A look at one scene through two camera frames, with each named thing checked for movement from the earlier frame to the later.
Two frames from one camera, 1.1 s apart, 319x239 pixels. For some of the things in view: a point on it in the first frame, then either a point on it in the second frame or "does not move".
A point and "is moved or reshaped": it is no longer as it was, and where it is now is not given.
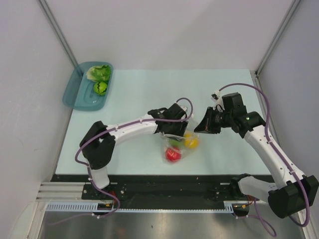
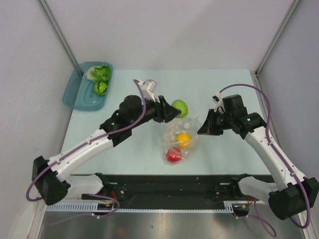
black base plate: [162, 191] does not move
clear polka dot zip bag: [176, 148] is moved or reshaped
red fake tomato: [172, 154] does not move
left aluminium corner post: [52, 18] does not move
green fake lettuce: [99, 73] does not move
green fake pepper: [174, 142] is moved or reshaped
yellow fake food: [190, 141] is moved or reshaped
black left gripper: [182, 126] → [160, 114]
